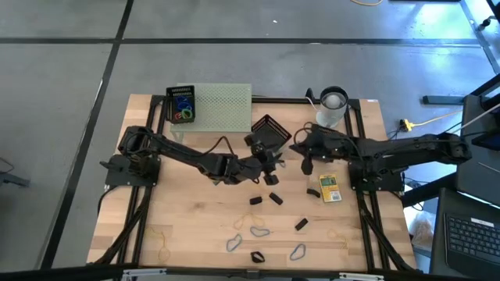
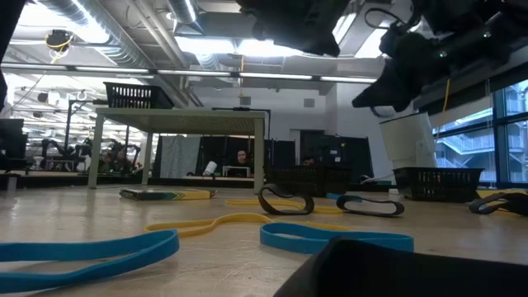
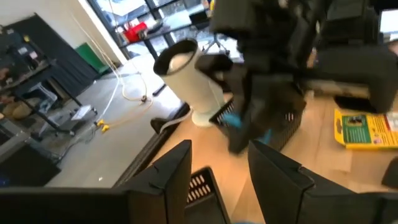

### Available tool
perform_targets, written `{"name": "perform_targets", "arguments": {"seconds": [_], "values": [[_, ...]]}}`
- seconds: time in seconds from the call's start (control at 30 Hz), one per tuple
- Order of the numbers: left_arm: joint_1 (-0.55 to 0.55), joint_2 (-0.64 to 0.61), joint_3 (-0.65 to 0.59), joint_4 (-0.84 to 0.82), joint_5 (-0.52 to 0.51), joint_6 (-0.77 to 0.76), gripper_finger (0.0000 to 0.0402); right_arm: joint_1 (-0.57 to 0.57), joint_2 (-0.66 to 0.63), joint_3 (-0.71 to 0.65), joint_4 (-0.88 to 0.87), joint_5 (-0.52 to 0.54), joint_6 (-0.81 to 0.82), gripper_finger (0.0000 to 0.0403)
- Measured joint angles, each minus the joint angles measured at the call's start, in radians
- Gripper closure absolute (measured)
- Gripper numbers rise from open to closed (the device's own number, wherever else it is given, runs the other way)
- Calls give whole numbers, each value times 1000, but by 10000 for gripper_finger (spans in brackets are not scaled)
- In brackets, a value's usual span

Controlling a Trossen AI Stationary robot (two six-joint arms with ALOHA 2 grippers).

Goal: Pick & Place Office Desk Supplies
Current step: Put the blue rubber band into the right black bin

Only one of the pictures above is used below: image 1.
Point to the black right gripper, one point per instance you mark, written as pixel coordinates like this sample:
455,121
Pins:
324,146

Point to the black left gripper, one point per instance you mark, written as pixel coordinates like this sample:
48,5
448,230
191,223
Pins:
269,164

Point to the black plastic mesh basket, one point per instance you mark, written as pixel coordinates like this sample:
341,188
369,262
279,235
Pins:
273,130
180,89

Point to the black wide rubber band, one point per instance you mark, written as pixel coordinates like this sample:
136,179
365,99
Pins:
256,201
301,224
276,198
313,192
252,257

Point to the small yellow green crayon box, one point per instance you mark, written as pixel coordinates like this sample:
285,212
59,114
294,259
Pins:
330,189

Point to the yellow rubber band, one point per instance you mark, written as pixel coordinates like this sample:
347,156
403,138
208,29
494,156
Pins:
330,234
159,253
236,224

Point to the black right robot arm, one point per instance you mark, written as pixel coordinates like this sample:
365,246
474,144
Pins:
410,150

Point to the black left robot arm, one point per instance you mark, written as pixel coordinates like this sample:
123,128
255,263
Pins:
187,154

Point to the black keyboard desk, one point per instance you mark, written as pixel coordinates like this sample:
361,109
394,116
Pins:
437,234

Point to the black side desk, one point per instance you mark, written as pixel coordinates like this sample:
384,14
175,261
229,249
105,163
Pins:
472,175

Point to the green perforated metal shelf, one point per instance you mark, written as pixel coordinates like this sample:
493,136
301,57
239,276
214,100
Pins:
226,107

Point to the green rubber band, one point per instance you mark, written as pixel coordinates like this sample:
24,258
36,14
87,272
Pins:
188,114

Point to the red rubber band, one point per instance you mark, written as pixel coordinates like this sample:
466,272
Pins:
177,116

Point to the blue rubber band bundle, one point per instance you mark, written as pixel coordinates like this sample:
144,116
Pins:
183,102

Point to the black rig crossbar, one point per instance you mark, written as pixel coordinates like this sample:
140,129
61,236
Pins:
234,274

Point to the black floor base bar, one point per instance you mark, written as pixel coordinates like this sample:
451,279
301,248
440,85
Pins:
441,100

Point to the clear plastic bag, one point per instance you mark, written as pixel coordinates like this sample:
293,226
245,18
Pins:
422,233

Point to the white rod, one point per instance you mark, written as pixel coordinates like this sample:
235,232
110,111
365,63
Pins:
480,116

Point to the dark tablet device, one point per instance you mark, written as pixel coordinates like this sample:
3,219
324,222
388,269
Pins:
488,141

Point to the black computer keyboard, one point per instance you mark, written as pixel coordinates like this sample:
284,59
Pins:
472,242

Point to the grey stand leg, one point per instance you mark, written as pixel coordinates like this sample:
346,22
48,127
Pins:
11,179

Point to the silver metal bracket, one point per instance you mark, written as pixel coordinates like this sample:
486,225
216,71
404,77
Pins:
361,277
142,274

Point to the grey metal floor rail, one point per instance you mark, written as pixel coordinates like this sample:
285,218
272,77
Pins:
480,35

